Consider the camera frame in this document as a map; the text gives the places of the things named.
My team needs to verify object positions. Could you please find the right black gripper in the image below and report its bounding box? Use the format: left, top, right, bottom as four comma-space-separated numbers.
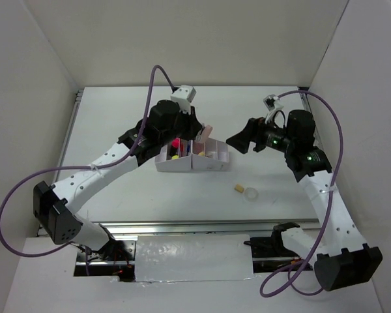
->
225, 113, 295, 153

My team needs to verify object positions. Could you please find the blue gel pen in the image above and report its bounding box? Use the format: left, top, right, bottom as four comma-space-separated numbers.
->
186, 140, 193, 156

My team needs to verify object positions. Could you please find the red pen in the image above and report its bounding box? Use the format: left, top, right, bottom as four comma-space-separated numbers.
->
180, 139, 187, 157

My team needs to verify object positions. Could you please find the black pink highlighter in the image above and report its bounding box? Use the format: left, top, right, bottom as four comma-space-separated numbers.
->
169, 138, 180, 157

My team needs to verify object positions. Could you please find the tan eraser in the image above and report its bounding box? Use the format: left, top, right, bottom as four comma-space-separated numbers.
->
234, 185, 244, 193

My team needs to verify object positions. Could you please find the clear tape roll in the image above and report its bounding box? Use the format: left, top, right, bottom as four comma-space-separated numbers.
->
243, 187, 259, 202

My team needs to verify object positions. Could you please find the white staples box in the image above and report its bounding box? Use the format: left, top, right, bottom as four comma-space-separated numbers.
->
205, 151, 217, 160

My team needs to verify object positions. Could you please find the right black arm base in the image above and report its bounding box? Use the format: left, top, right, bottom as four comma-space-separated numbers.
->
244, 222, 301, 273

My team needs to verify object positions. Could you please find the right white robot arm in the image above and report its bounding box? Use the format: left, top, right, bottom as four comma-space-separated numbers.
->
226, 110, 383, 291

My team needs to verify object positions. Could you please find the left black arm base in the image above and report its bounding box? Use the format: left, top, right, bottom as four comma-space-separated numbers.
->
74, 237, 138, 282

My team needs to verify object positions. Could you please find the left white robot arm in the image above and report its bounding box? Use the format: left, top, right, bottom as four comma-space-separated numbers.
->
33, 100, 203, 260

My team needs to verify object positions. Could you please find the right white divided organizer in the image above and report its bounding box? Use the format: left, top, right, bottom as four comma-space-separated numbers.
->
192, 138, 230, 171

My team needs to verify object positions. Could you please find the white divided organizer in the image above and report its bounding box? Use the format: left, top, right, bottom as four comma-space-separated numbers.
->
154, 143, 192, 172
192, 138, 230, 171

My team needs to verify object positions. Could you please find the left white divided organizer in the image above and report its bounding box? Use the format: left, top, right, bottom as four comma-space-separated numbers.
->
154, 143, 192, 172

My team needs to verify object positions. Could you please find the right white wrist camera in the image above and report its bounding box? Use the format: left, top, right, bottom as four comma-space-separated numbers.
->
263, 95, 283, 124

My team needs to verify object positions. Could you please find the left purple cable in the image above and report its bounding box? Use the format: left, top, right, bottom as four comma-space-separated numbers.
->
0, 65, 179, 257

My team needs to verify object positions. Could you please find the purple cable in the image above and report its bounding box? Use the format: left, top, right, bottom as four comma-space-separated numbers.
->
0, 65, 179, 257
259, 90, 343, 298

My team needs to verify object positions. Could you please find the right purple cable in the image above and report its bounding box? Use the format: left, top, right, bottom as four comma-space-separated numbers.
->
259, 90, 343, 298

